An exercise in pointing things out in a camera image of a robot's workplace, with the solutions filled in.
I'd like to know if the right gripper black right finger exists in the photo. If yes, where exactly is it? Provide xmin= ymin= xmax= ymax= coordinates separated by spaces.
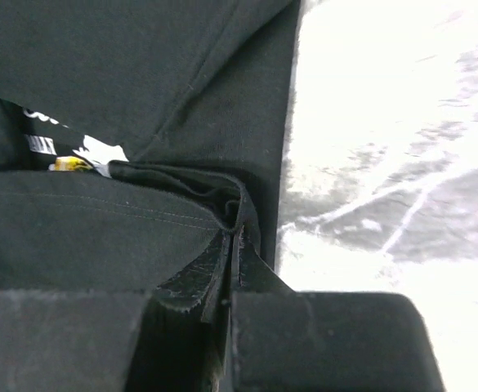
xmin=230 ymin=233 xmax=444 ymax=391

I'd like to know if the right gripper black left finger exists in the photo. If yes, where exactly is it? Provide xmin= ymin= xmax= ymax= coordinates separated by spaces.
xmin=0 ymin=234 xmax=230 ymax=391

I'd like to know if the black floral print t shirt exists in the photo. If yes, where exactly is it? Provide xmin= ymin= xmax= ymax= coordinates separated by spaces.
xmin=0 ymin=0 xmax=303 ymax=293

